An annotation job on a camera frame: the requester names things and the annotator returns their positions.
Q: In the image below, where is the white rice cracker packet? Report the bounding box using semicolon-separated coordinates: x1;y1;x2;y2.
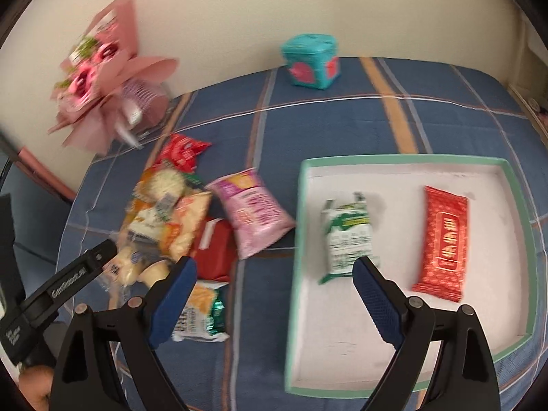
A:
137;169;202;206

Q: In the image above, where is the person's left hand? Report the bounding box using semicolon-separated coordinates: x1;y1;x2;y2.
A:
19;366;54;409

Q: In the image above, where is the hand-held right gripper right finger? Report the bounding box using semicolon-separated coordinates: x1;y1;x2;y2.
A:
352;256;501;411

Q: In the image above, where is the orange green snack packet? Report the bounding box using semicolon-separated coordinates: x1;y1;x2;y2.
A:
171;280;231;343

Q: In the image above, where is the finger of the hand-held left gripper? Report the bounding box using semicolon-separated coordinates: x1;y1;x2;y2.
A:
19;240;118;322

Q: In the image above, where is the green-rimmed white tray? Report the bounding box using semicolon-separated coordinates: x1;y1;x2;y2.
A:
285;156;538;399

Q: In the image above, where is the clear bag of buns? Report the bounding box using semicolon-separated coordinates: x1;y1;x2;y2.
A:
103;231;172;304

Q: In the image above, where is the long red snack packet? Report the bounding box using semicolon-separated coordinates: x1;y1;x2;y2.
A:
412;186;469;304

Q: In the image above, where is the pink snack packet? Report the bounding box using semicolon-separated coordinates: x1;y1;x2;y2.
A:
205;168;297;260

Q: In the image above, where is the yellow orange biscuit packet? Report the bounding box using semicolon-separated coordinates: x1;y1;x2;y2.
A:
160;192;213;262

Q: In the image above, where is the plain red snack packet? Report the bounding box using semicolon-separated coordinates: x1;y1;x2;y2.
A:
192;218;236;283

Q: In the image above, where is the green white biscuit packet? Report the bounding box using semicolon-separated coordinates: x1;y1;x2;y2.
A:
317;192;382;285

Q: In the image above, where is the teal toy box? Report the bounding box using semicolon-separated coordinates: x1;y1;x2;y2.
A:
280;32;341;90

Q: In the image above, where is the red flower-print snack packet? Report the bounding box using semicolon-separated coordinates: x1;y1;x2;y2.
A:
152;134;213;175

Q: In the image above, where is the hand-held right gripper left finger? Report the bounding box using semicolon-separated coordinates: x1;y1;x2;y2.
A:
48;256;198;411

